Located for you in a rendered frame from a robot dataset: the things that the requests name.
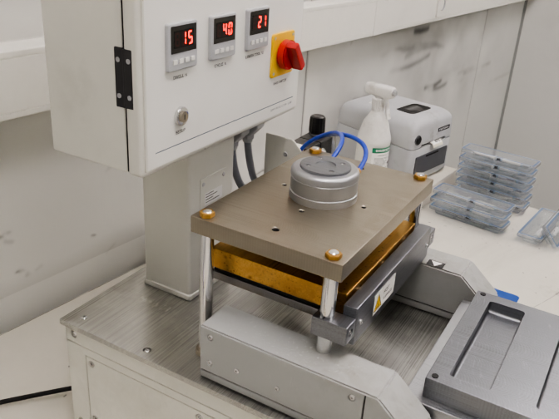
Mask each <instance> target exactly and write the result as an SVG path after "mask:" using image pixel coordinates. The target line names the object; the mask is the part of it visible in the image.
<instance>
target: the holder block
mask: <svg viewBox="0 0 559 419"><path fill-rule="evenodd" d="M422 396H423V397H426V398H428V399H430V400H433V401H435V402H438V403H441V404H443V405H445V406H447V407H451V408H453V409H455V410H458V411H460V412H463V413H466V414H468V415H470V416H472V417H476V418H477V419H559V316H558V315H556V314H552V313H548V312H545V311H542V310H540V309H537V308H532V307H529V306H527V305H524V304H521V303H516V302H513V301H511V300H508V299H505V298H500V297H498V296H495V295H492V294H490V293H485V292H482V291H479V290H478V291H477V293H476V295H475V296H474V298H473V300H472V302H471V303H470V304H469V306H468V308H467V310H466V312H465V313H464V315H463V316H462V318H461V319H460V321H459V323H458V325H457V326H456V327H455V329H454V331H453V333H452V335H451V336H450V338H449V339H448V341H447V343H446V344H445V346H444V347H443V350H442V351H441V352H440V354H439V355H438V358H437V359H436V361H435V363H434V364H433V366H432V367H431V369H430V371H429V372H428V375H427V376H426V377H425V382H424V386H423V395H422Z"/></svg>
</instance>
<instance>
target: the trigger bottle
mask: <svg viewBox="0 0 559 419"><path fill-rule="evenodd" d="M365 92H367V93H368V94H370V95H373V98H372V104H371V105H372V107H371V112H369V113H368V115H367V116H366V117H365V118H364V121H363V123H362V125H361V127H360V129H359V133H358V136H357V137H358V138H359V139H361V140H362V141H363V142H364V143H365V144H366V146H367V147H368V150H369V156H368V159H367V161H366V163H369V164H373V165H379V166H382V167H386V168H387V166H388V155H389V148H390V142H391V134H390V129H389V123H388V120H389V119H391V115H390V108H389V100H391V99H393V98H395V96H396V95H397V94H398V92H397V89H396V88H395V87H393V86H388V85H385V84H382V83H378V82H376V81H368V82H367V83H366V85H365ZM384 108H385V114H384V112H383V111H384ZM363 156H364V150H363V147H362V146H361V145H360V144H359V143H358V142H357V145H356V152H355V159H356V160H359V161H362V159H363Z"/></svg>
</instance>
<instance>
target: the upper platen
mask: <svg viewBox="0 0 559 419"><path fill-rule="evenodd" d="M414 227H415V223H412V222H409V221H406V220H404V221H403V222H402V223H401V224H400V225H399V226H398V227H397V228H396V229H395V230H394V231H393V232H392V233H391V234H390V235H389V236H388V237H387V238H386V239H385V240H384V241H383V242H382V243H381V244H380V245H379V246H378V247H377V248H376V249H375V250H374V251H373V252H372V253H371V254H370V255H369V256H368V257H367V258H366V259H365V260H364V261H363V262H362V263H361V264H360V265H359V266H358V267H357V268H356V269H355V270H354V271H353V272H352V273H351V274H350V275H349V276H348V277H347V278H346V279H345V280H344V281H343V282H342V283H339V288H338V296H337V303H336V310H335V312H337V313H342V314H343V311H344V304H345V303H346V302H347V301H348V300H349V299H350V298H351V297H352V296H353V295H354V294H355V292H356V291H357V290H358V289H359V288H360V287H361V286H362V285H363V284H364V283H365V282H366V281H367V280H368V278H369V277H370V276H371V275H372V274H373V273H374V272H375V271H376V270H377V269H378V268H379V267H380V265H381V264H382V263H383V262H384V261H385V260H386V259H387V258H388V257H389V256H390V255H391V254H392V253H393V251H394V250H395V249H396V248H397V247H398V246H399V245H400V244H401V243H402V242H403V241H404V240H405V239H406V238H407V237H408V236H409V235H410V234H411V233H412V232H413V231H414ZM214 279H218V280H220V281H223V282H225V283H229V284H231V285H234V286H236V287H238V288H242V289H244V290H247V291H250V292H252V293H256V294H258V295H260V296H263V297H265V298H269V299H271V300H274V301H276V302H278V303H282V304H284V305H287V306H290V307H291V308H296V309H298V310H300V311H303V312H305V313H309V314H311V315H314V314H315V313H316V312H317V311H318V309H319V308H320V302H321V293H322V285H323V277H322V276H319V275H317V274H312V273H310V272H307V271H304V270H302V269H297V268H296V267H293V266H290V265H288V264H283V263H281V262H278V261H275V260H273V259H269V258H266V257H264V256H261V255H258V254H254V253H251V252H249V251H246V250H244V249H240V248H237V247H235V246H232V245H229V244H225V243H222V242H219V243H218V244H216V245H214Z"/></svg>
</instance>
